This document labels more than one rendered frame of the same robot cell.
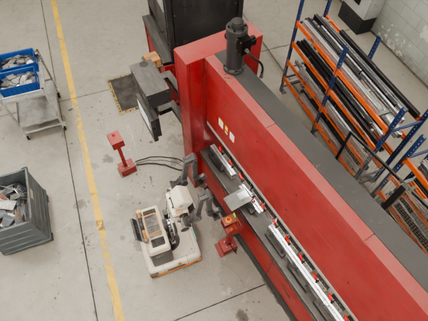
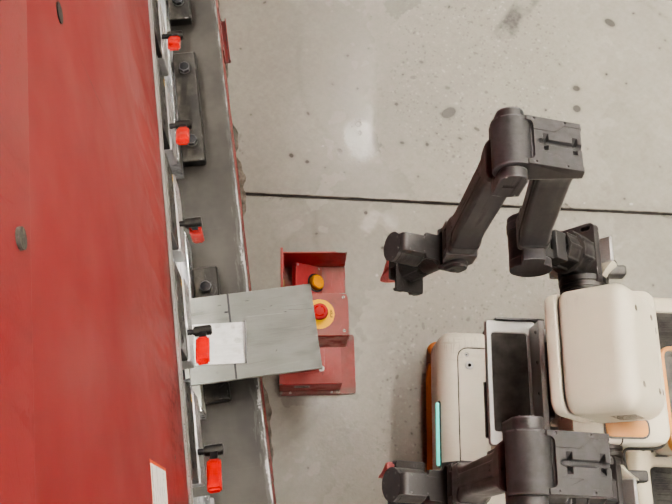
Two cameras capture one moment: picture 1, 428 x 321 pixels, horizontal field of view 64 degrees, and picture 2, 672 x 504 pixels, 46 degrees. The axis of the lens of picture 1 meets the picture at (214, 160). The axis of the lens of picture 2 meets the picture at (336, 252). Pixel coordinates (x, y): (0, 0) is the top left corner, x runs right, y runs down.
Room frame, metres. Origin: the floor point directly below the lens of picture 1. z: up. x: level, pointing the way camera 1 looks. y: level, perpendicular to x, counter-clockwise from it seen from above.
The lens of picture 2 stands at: (2.05, -0.03, 2.56)
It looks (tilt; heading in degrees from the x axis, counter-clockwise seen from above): 69 degrees down; 195
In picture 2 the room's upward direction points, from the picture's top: 9 degrees clockwise
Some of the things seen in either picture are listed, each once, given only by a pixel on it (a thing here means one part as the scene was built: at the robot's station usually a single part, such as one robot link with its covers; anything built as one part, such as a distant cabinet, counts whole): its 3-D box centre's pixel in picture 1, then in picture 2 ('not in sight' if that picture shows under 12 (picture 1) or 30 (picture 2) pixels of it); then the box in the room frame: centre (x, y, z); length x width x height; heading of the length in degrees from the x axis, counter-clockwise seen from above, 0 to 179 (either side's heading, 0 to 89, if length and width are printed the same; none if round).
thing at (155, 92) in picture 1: (154, 104); not in sight; (2.60, 0.68, 1.53); 0.51 x 0.25 x 0.85; 29
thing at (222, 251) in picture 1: (225, 246); (317, 361); (1.51, -0.18, 0.06); 0.25 x 0.20 x 0.12; 115
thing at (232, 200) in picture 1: (237, 199); (252, 333); (1.71, -0.27, 1.00); 0.26 x 0.18 x 0.01; 122
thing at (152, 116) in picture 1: (149, 116); not in sight; (2.52, 0.73, 1.42); 0.45 x 0.12 x 0.36; 29
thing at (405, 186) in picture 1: (359, 232); not in sight; (1.36, -1.54, 1.00); 0.05 x 0.05 x 2.00; 32
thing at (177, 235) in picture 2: (260, 194); (153, 213); (1.64, -0.48, 1.26); 0.15 x 0.09 x 0.17; 32
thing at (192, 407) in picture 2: (239, 166); (170, 439); (1.98, -0.27, 1.26); 0.15 x 0.09 x 0.17; 32
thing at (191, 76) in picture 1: (216, 120); not in sight; (2.71, -0.03, 1.15); 0.85 x 0.25 x 2.30; 122
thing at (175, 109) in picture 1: (172, 115); not in sight; (2.75, 0.52, 1.18); 0.40 x 0.24 x 0.07; 32
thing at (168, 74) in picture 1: (168, 86); not in sight; (2.75, 0.52, 1.67); 0.40 x 0.24 x 0.07; 32
